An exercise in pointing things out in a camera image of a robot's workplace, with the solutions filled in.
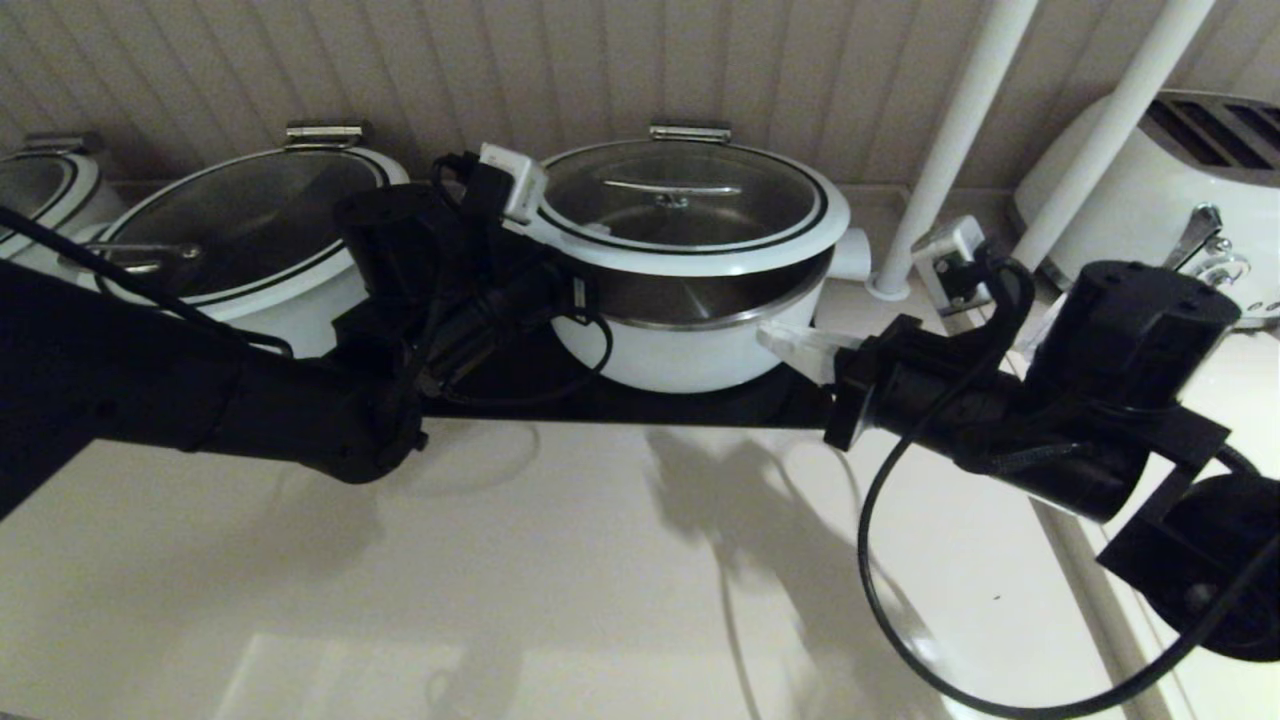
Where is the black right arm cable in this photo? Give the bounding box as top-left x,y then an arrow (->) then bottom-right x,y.
857,255 -> 1280,719

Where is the white round cooking pot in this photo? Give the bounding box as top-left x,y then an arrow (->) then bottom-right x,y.
0,133 -> 126,276
95,120 -> 411,359
545,122 -> 873,394

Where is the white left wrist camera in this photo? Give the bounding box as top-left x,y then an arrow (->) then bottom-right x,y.
435,143 -> 549,251

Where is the clear acrylic sign holder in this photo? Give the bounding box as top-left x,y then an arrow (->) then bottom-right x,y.
1018,298 -> 1069,361

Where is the black glass cooktop panel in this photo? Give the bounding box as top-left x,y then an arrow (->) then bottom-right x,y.
425,330 -> 837,431

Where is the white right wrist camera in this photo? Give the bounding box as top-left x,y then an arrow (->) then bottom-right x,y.
912,215 -> 1036,336

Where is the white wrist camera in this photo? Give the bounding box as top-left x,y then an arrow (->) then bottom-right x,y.
912,215 -> 1036,336
435,143 -> 549,251

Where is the white toaster chrome lever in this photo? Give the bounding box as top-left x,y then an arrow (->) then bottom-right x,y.
1010,92 -> 1280,331

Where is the white metal pole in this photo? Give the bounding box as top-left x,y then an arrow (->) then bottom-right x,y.
866,0 -> 1037,303
1010,0 -> 1214,271

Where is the glass lid white rim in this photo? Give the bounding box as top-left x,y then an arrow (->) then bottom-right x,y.
60,148 -> 401,301
503,138 -> 851,279
0,152 -> 101,251

